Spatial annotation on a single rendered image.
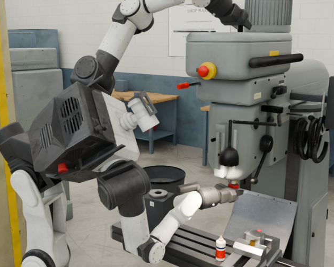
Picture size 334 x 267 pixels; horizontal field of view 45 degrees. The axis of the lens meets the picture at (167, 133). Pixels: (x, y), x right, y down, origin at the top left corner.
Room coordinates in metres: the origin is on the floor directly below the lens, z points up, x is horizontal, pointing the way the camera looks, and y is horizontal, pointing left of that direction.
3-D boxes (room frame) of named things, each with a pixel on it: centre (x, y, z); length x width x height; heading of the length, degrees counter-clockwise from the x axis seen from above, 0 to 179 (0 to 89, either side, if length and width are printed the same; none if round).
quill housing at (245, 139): (1.59, -0.28, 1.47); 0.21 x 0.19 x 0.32; 53
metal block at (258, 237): (1.52, -0.37, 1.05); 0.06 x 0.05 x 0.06; 55
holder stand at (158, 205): (1.83, 0.09, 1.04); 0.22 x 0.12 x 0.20; 62
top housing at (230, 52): (1.60, -0.29, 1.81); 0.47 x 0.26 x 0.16; 143
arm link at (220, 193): (1.54, -0.20, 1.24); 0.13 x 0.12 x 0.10; 31
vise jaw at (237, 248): (1.47, -0.34, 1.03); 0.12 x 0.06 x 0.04; 55
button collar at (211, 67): (1.40, -0.14, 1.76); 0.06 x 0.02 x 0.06; 53
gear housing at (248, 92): (1.62, -0.31, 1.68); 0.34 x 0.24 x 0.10; 143
